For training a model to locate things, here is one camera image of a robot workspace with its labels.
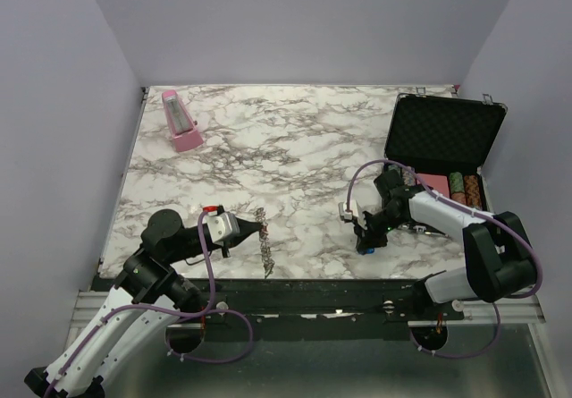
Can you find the pink metronome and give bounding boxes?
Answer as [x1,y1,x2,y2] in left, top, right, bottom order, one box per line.
[162,90,204,153]

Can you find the green poker chip stack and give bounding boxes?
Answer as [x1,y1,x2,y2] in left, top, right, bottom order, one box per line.
[449,172,466,205]

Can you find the black mounting base plate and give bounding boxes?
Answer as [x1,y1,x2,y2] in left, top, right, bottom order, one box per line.
[165,279,464,348]

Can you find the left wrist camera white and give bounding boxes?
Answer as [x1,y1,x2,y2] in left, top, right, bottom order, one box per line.
[206,212,238,246]

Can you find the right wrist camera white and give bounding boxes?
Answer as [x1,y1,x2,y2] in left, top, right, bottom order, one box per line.
[338,200,364,223]

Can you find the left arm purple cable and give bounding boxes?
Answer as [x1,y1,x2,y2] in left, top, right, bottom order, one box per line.
[42,209,255,398]

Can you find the pink warning card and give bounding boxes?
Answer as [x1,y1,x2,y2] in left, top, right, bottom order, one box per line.
[418,174,450,198]

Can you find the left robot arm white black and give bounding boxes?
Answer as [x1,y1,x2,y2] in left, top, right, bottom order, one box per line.
[24,206,263,397]

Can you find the aluminium rail frame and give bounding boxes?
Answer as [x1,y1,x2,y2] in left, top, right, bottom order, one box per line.
[38,279,545,397]

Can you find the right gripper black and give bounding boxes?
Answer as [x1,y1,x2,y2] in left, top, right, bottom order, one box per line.
[354,206,408,251]

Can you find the grey poker chip stack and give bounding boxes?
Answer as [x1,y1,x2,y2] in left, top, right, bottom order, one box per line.
[401,168,416,186]

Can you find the black foam-lined case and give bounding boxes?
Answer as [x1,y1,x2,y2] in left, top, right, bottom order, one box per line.
[382,93,509,236]

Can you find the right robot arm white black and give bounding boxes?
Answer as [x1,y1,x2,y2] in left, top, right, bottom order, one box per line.
[339,170,540,319]

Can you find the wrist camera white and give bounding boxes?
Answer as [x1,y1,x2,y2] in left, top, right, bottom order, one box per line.
[206,212,238,246]
[338,200,364,223]

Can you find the metal disc with key rings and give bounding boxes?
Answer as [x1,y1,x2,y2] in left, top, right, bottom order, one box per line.
[255,207,275,278]

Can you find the orange poker chip stack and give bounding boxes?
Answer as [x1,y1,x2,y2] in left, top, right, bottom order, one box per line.
[463,174,483,210]

